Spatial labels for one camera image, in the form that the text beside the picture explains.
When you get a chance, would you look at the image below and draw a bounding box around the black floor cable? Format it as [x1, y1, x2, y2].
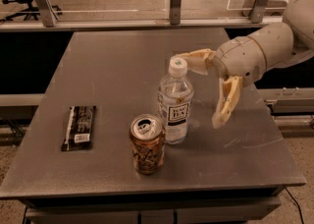
[284, 187, 306, 224]

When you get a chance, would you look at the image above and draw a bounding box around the grey table drawer frame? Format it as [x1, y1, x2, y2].
[24, 188, 281, 224]

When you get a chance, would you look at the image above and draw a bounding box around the left metal rail bracket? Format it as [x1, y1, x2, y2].
[35, 0, 57, 28]

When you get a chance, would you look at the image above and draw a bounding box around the black snack bar wrapper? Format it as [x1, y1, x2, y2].
[61, 106, 96, 151]

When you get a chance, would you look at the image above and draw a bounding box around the orange soda can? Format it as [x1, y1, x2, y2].
[130, 114, 164, 175]

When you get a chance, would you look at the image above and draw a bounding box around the middle metal rail bracket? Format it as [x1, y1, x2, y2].
[169, 0, 182, 25]

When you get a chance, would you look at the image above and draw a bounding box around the clear plastic tea bottle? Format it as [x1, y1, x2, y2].
[158, 57, 194, 144]

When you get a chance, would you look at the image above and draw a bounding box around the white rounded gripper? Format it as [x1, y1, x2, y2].
[175, 36, 266, 129]

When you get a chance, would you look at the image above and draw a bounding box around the metal rail bracket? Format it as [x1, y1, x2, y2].
[169, 0, 182, 25]
[248, 0, 268, 24]
[35, 0, 57, 28]

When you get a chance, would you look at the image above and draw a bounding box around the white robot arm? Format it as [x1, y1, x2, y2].
[171, 0, 314, 129]

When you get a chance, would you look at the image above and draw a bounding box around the right metal rail bracket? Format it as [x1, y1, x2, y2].
[248, 0, 268, 24]

